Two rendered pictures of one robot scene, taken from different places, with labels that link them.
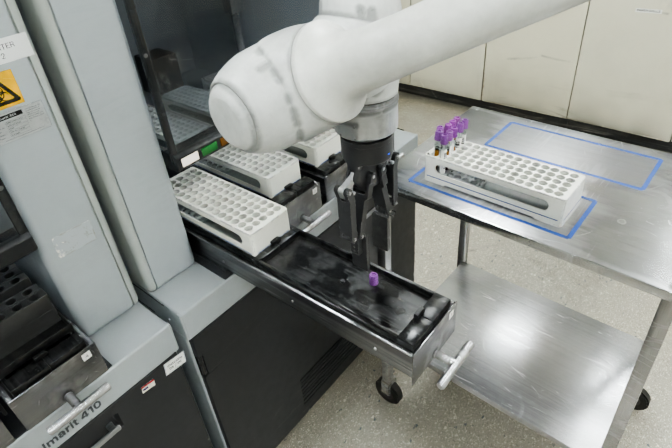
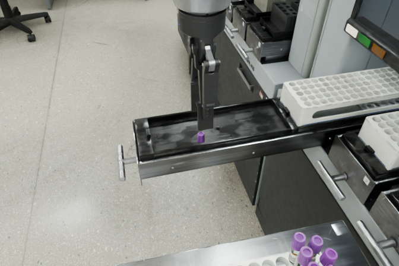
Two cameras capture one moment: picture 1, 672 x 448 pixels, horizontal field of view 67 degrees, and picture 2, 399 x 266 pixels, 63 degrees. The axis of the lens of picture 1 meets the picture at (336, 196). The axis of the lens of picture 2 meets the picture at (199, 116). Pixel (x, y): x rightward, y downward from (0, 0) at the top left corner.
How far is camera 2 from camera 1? 1.03 m
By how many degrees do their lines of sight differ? 89
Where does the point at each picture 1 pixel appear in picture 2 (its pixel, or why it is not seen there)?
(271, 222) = (292, 97)
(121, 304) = (298, 66)
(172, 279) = not seen: hidden behind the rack
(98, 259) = (306, 31)
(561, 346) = not seen: outside the picture
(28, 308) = (282, 13)
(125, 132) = not seen: outside the picture
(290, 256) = (268, 118)
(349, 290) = not seen: hidden behind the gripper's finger
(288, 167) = (383, 139)
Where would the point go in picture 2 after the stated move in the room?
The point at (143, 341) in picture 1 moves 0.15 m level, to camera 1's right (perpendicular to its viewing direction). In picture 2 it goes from (269, 74) to (246, 99)
